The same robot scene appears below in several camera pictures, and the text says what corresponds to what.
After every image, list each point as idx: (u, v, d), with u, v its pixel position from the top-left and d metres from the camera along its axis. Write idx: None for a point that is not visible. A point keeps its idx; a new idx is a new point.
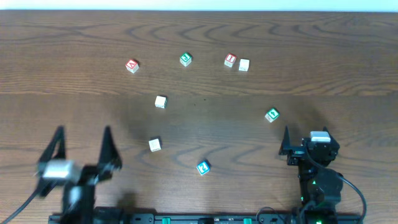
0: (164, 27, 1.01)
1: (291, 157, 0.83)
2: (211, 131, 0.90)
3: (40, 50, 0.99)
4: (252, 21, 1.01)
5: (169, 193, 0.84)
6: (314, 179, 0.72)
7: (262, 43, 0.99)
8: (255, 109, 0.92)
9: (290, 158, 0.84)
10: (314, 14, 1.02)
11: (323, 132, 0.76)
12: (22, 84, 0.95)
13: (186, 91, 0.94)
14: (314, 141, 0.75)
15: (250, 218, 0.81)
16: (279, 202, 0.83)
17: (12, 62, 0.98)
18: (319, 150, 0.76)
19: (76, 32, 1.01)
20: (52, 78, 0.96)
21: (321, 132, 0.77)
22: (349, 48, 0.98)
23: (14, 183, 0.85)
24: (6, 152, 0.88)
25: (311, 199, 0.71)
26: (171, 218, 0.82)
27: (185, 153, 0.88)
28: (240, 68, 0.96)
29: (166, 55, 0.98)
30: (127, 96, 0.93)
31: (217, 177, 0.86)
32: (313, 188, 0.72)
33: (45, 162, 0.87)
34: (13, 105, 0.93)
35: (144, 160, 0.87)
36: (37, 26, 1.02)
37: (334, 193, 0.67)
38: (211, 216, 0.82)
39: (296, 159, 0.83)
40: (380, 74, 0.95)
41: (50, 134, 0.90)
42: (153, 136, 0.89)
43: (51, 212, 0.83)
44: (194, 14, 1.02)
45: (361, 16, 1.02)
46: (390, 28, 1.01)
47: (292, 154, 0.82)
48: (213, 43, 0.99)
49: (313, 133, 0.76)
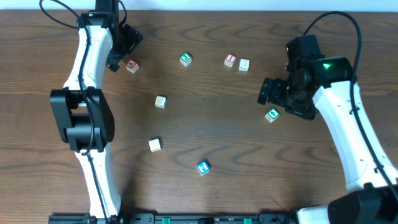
0: (165, 27, 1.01)
1: (272, 93, 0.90)
2: (211, 131, 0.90)
3: (38, 50, 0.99)
4: (253, 21, 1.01)
5: (169, 193, 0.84)
6: (313, 63, 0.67)
7: (262, 43, 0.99)
8: (255, 109, 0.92)
9: (270, 98, 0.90)
10: (315, 12, 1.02)
11: (308, 37, 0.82)
12: (20, 83, 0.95)
13: (186, 91, 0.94)
14: (300, 40, 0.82)
15: (250, 218, 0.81)
16: (278, 202, 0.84)
17: (9, 62, 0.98)
18: (309, 48, 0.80)
19: (75, 32, 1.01)
20: (51, 77, 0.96)
21: (309, 38, 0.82)
22: (350, 48, 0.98)
23: (13, 184, 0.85)
24: (5, 153, 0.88)
25: (307, 74, 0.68)
26: (171, 218, 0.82)
27: (185, 153, 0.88)
28: (240, 68, 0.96)
29: (166, 55, 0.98)
30: (127, 97, 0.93)
31: (217, 177, 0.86)
32: (328, 58, 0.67)
33: (45, 162, 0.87)
34: (12, 105, 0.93)
35: (145, 160, 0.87)
36: (35, 25, 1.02)
37: (330, 70, 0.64)
38: (211, 216, 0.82)
39: (277, 96, 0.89)
40: (380, 73, 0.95)
41: (49, 134, 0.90)
42: (153, 137, 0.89)
43: (51, 212, 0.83)
44: (194, 13, 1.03)
45: (362, 15, 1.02)
46: (390, 27, 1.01)
47: (276, 88, 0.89)
48: (213, 42, 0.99)
49: (300, 38, 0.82)
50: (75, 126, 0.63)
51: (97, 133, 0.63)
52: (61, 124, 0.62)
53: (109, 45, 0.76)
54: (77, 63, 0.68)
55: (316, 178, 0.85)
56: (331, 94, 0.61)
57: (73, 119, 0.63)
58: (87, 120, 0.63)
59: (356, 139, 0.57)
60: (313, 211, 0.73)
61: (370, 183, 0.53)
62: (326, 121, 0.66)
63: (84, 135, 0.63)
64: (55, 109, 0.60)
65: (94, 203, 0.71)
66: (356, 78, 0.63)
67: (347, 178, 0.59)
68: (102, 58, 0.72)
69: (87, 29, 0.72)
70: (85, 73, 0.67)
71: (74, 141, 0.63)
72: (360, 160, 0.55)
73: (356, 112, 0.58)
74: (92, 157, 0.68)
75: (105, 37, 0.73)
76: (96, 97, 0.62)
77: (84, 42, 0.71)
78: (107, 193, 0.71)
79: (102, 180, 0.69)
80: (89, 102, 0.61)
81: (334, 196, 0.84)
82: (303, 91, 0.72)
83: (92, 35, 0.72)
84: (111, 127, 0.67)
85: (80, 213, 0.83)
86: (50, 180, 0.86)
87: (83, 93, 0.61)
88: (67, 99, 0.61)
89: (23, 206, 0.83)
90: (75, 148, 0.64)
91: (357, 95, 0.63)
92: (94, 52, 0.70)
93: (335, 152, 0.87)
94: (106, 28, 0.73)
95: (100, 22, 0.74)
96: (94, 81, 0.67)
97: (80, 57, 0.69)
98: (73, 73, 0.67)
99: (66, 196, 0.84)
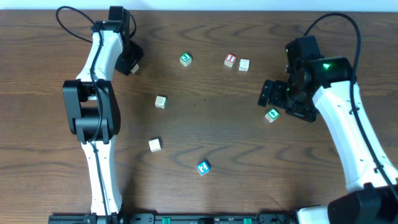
0: (165, 27, 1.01)
1: (272, 94, 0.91)
2: (211, 131, 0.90)
3: (38, 50, 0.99)
4: (254, 21, 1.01)
5: (169, 193, 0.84)
6: (313, 62, 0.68)
7: (262, 43, 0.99)
8: (255, 109, 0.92)
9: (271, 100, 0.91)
10: (316, 12, 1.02)
11: (308, 37, 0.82)
12: (20, 83, 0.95)
13: (186, 91, 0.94)
14: (298, 40, 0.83)
15: (250, 218, 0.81)
16: (278, 202, 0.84)
17: (9, 62, 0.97)
18: (308, 49, 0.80)
19: (74, 32, 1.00)
20: (51, 77, 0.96)
21: (308, 38, 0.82)
22: (350, 48, 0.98)
23: (13, 184, 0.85)
24: (5, 153, 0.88)
25: (308, 74, 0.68)
26: (171, 218, 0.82)
27: (185, 153, 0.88)
28: (240, 68, 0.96)
29: (166, 56, 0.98)
30: (128, 96, 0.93)
31: (217, 177, 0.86)
32: (328, 58, 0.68)
33: (45, 162, 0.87)
34: (12, 105, 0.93)
35: (145, 160, 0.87)
36: (35, 25, 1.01)
37: (330, 70, 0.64)
38: (211, 216, 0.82)
39: (278, 98, 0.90)
40: (380, 74, 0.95)
41: (49, 135, 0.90)
42: (153, 137, 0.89)
43: (51, 213, 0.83)
44: (194, 13, 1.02)
45: (362, 15, 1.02)
46: (390, 27, 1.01)
47: (276, 90, 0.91)
48: (213, 43, 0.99)
49: (299, 38, 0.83)
50: (84, 117, 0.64)
51: (104, 125, 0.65)
52: (71, 114, 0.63)
53: (119, 50, 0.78)
54: (89, 60, 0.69)
55: (316, 178, 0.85)
56: (331, 94, 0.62)
57: (83, 111, 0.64)
58: (95, 111, 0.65)
59: (356, 139, 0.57)
60: (313, 211, 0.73)
61: (370, 183, 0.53)
62: (326, 121, 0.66)
63: (91, 127, 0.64)
64: (67, 100, 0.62)
65: (96, 199, 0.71)
66: (356, 78, 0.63)
67: (347, 178, 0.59)
68: (112, 60, 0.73)
69: (101, 32, 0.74)
70: (98, 70, 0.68)
71: (81, 132, 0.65)
72: (360, 160, 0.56)
73: (356, 112, 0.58)
74: (97, 149, 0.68)
75: (117, 41, 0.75)
76: (107, 88, 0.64)
77: (97, 43, 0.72)
78: (110, 188, 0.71)
79: (107, 174, 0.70)
80: (99, 93, 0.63)
81: (334, 196, 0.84)
82: (303, 93, 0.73)
83: (104, 38, 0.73)
84: (117, 120, 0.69)
85: (80, 213, 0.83)
86: (50, 180, 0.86)
87: (94, 84, 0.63)
88: (79, 91, 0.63)
89: (23, 206, 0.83)
90: (81, 139, 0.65)
91: (357, 95, 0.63)
92: (106, 52, 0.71)
93: (335, 153, 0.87)
94: (118, 33, 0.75)
95: (112, 28, 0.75)
96: (104, 74, 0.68)
97: (92, 55, 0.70)
98: (84, 68, 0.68)
99: (66, 196, 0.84)
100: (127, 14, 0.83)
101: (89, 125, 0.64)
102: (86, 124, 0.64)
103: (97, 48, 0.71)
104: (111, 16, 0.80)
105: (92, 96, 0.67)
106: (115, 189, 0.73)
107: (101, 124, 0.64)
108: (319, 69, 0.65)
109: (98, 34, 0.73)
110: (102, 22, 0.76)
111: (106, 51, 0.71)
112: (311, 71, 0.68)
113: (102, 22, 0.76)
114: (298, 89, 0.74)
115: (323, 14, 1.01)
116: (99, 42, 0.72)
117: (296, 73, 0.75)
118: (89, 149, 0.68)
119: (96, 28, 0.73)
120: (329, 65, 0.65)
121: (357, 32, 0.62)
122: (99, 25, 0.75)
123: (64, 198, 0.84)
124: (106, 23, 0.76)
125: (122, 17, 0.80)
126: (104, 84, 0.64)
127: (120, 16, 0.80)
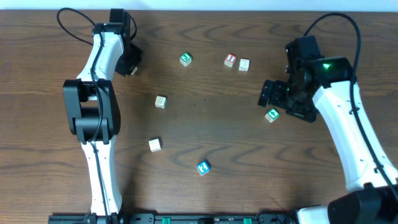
0: (165, 27, 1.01)
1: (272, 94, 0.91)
2: (211, 132, 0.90)
3: (38, 50, 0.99)
4: (253, 21, 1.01)
5: (169, 193, 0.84)
6: (312, 62, 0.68)
7: (262, 43, 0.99)
8: (255, 109, 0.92)
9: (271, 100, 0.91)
10: (316, 12, 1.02)
11: (308, 37, 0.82)
12: (20, 83, 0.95)
13: (186, 91, 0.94)
14: (298, 40, 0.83)
15: (250, 218, 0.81)
16: (278, 202, 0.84)
17: (9, 62, 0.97)
18: (308, 49, 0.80)
19: (74, 32, 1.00)
20: (51, 77, 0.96)
21: (308, 38, 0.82)
22: (350, 48, 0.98)
23: (13, 184, 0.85)
24: (5, 153, 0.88)
25: (308, 74, 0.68)
26: (171, 218, 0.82)
27: (185, 153, 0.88)
28: (240, 68, 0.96)
29: (166, 56, 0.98)
30: (128, 96, 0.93)
31: (217, 177, 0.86)
32: (328, 58, 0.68)
33: (45, 162, 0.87)
34: (12, 105, 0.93)
35: (145, 160, 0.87)
36: (35, 25, 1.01)
37: (330, 70, 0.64)
38: (211, 216, 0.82)
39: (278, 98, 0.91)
40: (380, 74, 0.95)
41: (49, 135, 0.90)
42: (153, 137, 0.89)
43: (51, 213, 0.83)
44: (194, 13, 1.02)
45: (362, 15, 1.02)
46: (390, 27, 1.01)
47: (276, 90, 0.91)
48: (213, 42, 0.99)
49: (299, 38, 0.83)
50: (84, 117, 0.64)
51: (104, 125, 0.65)
52: (72, 114, 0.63)
53: (120, 51, 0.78)
54: (89, 60, 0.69)
55: (315, 178, 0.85)
56: (331, 94, 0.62)
57: (83, 111, 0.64)
58: (96, 111, 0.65)
59: (356, 139, 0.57)
60: (313, 211, 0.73)
61: (370, 183, 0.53)
62: (326, 121, 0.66)
63: (91, 127, 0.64)
64: (67, 100, 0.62)
65: (96, 199, 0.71)
66: (356, 78, 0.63)
67: (347, 178, 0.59)
68: (112, 60, 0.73)
69: (101, 33, 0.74)
70: (99, 70, 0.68)
71: (81, 132, 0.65)
72: (360, 160, 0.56)
73: (356, 112, 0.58)
74: (97, 149, 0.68)
75: (117, 42, 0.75)
76: (107, 88, 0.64)
77: (97, 44, 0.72)
78: (110, 188, 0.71)
79: (107, 174, 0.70)
80: (100, 93, 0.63)
81: (334, 196, 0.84)
82: (303, 93, 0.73)
83: (105, 38, 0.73)
84: (117, 120, 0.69)
85: (80, 213, 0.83)
86: (50, 180, 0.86)
87: (94, 84, 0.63)
88: (79, 90, 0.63)
89: (23, 206, 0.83)
90: (81, 139, 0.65)
91: (357, 95, 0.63)
92: (106, 52, 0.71)
93: (335, 152, 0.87)
94: (119, 35, 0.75)
95: (113, 30, 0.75)
96: (105, 74, 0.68)
97: (92, 56, 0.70)
98: (85, 68, 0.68)
99: (66, 196, 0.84)
100: (127, 16, 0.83)
101: (89, 126, 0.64)
102: (86, 126, 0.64)
103: (98, 49, 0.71)
104: (112, 17, 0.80)
105: (92, 96, 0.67)
106: (115, 189, 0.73)
107: (101, 124, 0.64)
108: (319, 69, 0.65)
109: (99, 35, 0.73)
110: (103, 23, 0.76)
111: (107, 51, 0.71)
112: (311, 71, 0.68)
113: (102, 24, 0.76)
114: (298, 89, 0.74)
115: (323, 14, 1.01)
116: (100, 43, 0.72)
117: (295, 73, 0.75)
118: (89, 149, 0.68)
119: (97, 29, 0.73)
120: (329, 65, 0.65)
121: (358, 33, 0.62)
122: (100, 27, 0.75)
123: (64, 198, 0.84)
124: (106, 25, 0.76)
125: (122, 18, 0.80)
126: (104, 84, 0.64)
127: (121, 18, 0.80)
